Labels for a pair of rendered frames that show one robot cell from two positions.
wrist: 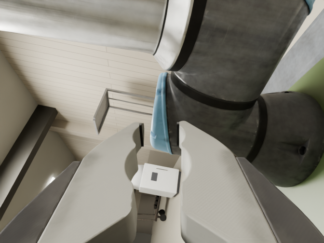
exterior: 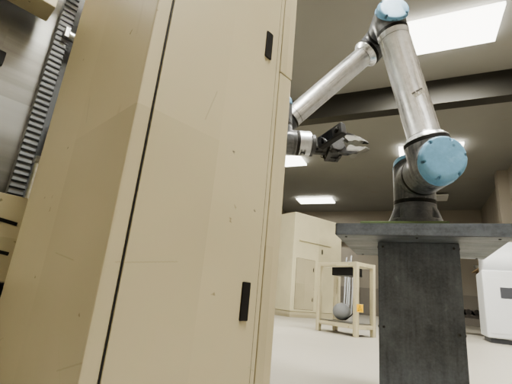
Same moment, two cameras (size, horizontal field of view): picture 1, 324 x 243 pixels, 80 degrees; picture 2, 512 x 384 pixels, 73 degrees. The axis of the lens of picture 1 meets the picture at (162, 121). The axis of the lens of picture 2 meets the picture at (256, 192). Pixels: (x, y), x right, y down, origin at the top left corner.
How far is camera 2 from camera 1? 1.24 m
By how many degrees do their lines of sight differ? 59
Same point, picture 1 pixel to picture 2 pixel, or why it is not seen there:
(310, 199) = not seen: hidden behind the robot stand
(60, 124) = not seen: outside the picture
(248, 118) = (407, 193)
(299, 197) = not seen: hidden behind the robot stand
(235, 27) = (409, 158)
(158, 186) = (492, 303)
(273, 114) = (412, 203)
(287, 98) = (424, 211)
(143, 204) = (470, 303)
